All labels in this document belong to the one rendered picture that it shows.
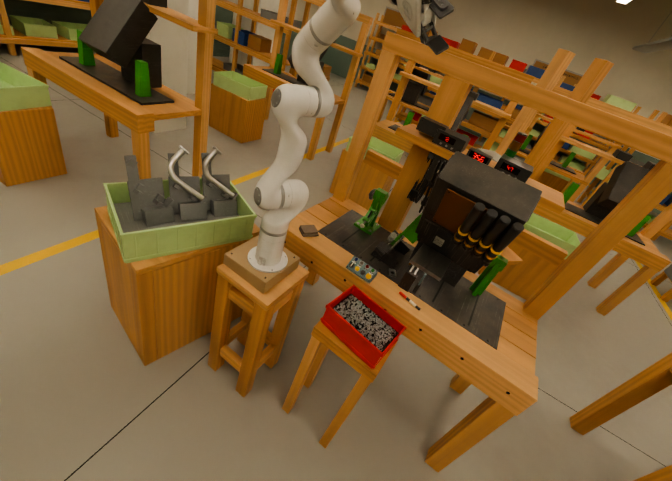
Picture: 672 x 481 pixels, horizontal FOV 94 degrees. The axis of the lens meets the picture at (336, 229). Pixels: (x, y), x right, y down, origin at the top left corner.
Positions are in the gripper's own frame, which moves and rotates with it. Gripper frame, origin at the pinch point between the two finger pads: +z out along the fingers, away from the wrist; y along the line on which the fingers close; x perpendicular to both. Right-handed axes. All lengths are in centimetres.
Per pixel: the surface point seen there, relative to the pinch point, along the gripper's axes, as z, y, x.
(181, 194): -58, -76, -111
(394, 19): -756, -777, 363
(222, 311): 5, -90, -119
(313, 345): 41, -92, -83
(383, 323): 46, -94, -49
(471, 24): -577, -762, 519
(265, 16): -517, -360, -10
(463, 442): 117, -139, -45
